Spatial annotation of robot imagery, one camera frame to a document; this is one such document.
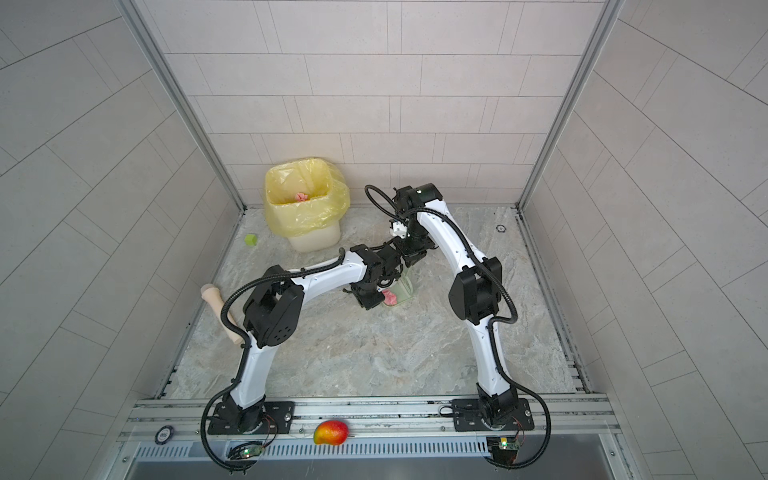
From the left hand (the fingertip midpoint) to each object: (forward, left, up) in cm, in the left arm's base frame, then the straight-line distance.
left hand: (375, 298), depth 92 cm
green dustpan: (+2, -8, +2) cm, 9 cm away
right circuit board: (-38, -32, 0) cm, 49 cm away
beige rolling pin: (-7, +42, +1) cm, 43 cm away
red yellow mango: (-35, +8, +5) cm, 36 cm away
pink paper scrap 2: (-1, -4, +3) cm, 5 cm away
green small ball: (+22, +45, +1) cm, 50 cm away
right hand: (+5, -10, +13) cm, 17 cm away
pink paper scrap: (+32, +27, +12) cm, 43 cm away
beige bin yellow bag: (+18, +20, +24) cm, 36 cm away
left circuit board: (-38, +27, +3) cm, 47 cm away
